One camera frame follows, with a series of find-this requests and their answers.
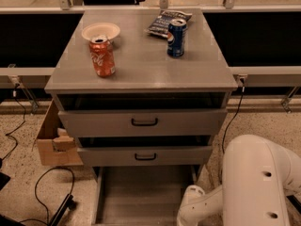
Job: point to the grey bottom drawer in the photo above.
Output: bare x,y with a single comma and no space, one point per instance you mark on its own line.
140,196

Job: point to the grey drawer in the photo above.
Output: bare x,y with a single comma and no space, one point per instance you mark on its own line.
145,156
143,123
140,196

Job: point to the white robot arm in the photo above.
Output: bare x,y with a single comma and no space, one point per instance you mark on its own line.
257,176

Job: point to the grey drawer cabinet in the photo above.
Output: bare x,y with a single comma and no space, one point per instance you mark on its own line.
146,78

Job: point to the grey top drawer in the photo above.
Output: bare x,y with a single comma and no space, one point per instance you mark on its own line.
143,123

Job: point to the grey middle drawer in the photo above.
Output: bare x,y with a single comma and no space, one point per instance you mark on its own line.
145,156

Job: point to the orange Coca-Cola can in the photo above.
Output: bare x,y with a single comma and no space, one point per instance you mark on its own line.
101,52

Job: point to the blue Pepsi can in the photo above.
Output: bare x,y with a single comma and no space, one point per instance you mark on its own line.
176,37

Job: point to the blue chip bag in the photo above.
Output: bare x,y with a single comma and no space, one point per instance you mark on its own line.
159,27

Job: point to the white paper bowl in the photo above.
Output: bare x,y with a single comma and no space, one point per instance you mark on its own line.
111,31

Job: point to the brown cardboard box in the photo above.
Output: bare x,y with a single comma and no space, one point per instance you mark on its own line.
55,146

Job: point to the black chair base leg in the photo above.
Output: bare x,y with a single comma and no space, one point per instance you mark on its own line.
68,203

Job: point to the black caster leg right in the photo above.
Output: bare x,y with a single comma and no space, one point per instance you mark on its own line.
295,202

